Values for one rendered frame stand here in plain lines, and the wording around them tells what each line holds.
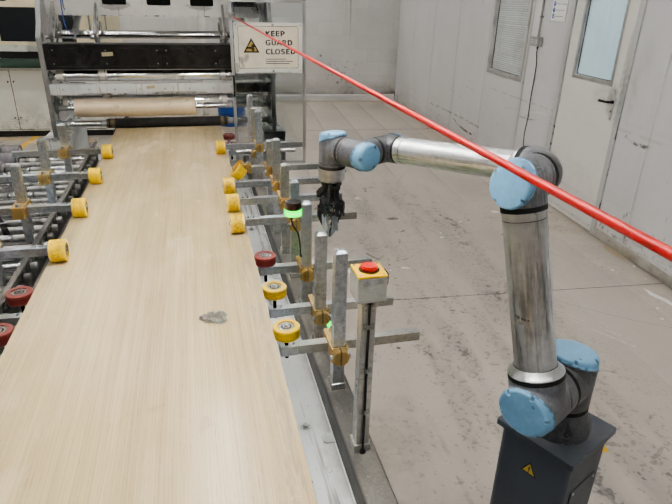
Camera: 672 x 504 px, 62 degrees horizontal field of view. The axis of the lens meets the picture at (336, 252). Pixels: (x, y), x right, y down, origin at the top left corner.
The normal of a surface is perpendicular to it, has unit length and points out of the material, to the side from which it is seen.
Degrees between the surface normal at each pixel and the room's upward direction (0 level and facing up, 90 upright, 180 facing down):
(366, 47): 90
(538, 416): 95
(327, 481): 0
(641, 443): 0
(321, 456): 0
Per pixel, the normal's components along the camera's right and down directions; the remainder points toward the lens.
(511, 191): -0.73, 0.15
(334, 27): 0.16, 0.41
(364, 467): 0.02, -0.91
